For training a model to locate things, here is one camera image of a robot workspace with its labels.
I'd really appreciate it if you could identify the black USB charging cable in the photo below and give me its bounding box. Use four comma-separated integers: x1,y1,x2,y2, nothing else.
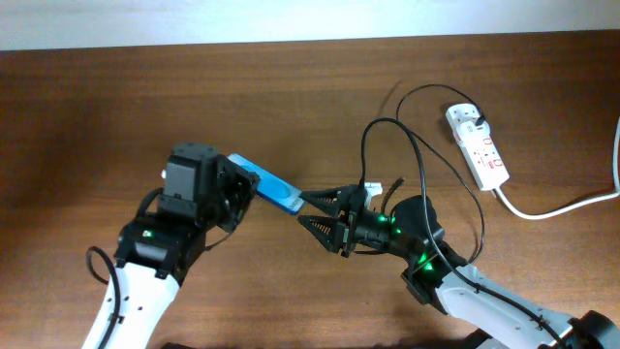
380,83,487,266

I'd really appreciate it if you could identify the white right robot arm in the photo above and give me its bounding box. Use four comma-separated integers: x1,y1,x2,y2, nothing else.
297,185,619,348

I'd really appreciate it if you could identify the white power strip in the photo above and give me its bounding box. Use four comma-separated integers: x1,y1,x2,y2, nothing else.
446,104,510,191

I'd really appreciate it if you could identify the white power strip cord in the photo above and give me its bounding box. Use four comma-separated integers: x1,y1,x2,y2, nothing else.
491,115,620,221

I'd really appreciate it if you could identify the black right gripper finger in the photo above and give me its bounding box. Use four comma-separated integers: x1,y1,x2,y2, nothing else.
300,185,357,217
297,215,348,253

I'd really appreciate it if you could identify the white USB charger plug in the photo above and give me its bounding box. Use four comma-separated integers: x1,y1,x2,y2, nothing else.
455,121,490,145

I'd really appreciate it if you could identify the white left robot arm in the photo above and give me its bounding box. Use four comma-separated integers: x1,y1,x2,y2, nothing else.
83,143,260,348

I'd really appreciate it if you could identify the blue Galaxy smartphone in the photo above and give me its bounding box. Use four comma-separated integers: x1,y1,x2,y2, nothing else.
228,153,305,215

